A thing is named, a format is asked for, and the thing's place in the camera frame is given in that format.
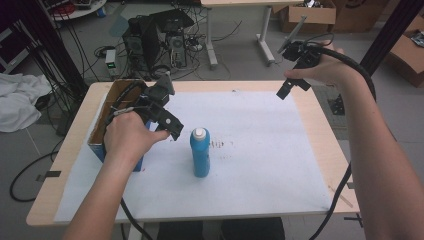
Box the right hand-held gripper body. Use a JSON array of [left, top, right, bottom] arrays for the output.
[[277, 14, 324, 71]]

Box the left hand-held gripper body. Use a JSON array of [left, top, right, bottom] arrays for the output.
[[105, 71, 176, 132]]

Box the blue bottle with white cap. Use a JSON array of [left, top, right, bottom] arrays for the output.
[[189, 127, 212, 179]]

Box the cardboard box with blue side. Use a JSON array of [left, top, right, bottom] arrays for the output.
[[86, 78, 152, 173]]

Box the person's right hand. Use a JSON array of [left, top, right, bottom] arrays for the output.
[[283, 40, 363, 92]]

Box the person's left hand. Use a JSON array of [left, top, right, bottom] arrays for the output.
[[103, 110, 172, 168]]

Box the open cardboard box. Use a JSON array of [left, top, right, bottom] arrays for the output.
[[278, 0, 338, 34]]

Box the black floor socket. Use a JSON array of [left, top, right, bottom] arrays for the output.
[[327, 93, 346, 117]]

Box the black computer tower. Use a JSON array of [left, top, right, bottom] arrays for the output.
[[121, 7, 196, 73]]

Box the grey power supply box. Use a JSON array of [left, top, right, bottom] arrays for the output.
[[104, 48, 118, 70]]

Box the flat cardboard box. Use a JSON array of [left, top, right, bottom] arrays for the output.
[[331, 0, 392, 34]]

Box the white paper sheet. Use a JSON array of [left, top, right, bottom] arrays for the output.
[[53, 90, 334, 224]]

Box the large cardboard box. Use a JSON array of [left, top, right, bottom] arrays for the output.
[[383, 13, 424, 89]]

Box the round white table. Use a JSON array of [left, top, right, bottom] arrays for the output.
[[39, 0, 108, 22]]

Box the thin wooden stick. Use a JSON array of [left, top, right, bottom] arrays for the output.
[[327, 184, 354, 209]]

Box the black tape strip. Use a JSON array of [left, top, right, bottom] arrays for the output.
[[35, 170, 63, 183]]

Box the white cloth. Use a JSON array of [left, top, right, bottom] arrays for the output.
[[0, 72, 54, 134]]

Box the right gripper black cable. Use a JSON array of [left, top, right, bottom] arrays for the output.
[[303, 31, 378, 240]]

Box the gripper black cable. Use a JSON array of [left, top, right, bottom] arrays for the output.
[[119, 197, 155, 240], [303, 31, 378, 240]]

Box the white desk frame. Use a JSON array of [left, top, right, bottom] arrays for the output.
[[199, 0, 305, 67]]

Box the black metal stand post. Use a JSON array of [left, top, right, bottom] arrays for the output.
[[359, 0, 424, 77], [19, 0, 90, 101]]

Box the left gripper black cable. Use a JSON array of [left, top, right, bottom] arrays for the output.
[[119, 197, 155, 240]]

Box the black floor cable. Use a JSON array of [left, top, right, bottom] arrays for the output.
[[8, 139, 65, 203]]

